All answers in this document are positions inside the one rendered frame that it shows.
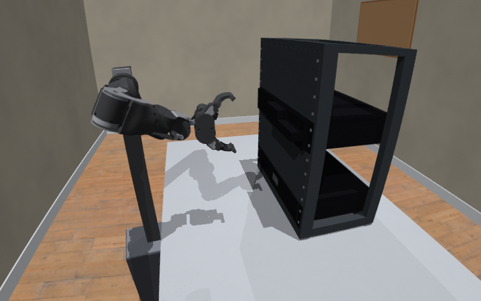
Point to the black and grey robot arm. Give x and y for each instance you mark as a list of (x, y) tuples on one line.
[(143, 118)]

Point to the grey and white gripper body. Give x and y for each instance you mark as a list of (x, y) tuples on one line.
[(204, 125)]

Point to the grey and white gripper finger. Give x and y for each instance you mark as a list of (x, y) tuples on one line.
[(217, 145), (212, 108)]

